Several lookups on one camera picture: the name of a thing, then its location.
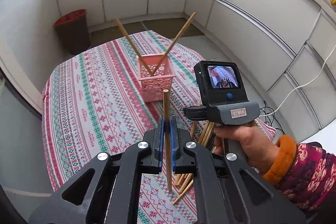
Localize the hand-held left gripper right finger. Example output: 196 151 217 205
169 115 306 224

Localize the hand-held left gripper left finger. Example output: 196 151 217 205
28 116 166 224

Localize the pile of chopsticks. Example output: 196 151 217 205
173 99 226 205

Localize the long wooden chopstick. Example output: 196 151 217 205
163 89 173 191
115 18 153 76
154 13 196 75

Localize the pink plastic basket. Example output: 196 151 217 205
138 53 176 103

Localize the person's right hand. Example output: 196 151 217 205
213 120 280 174

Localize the striped patterned tablecloth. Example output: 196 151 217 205
41 30 277 224

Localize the brown trash bin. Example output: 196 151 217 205
53 9 91 55

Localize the black cable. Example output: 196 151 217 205
259 106 285 135

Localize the white cable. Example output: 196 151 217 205
268 11 336 117

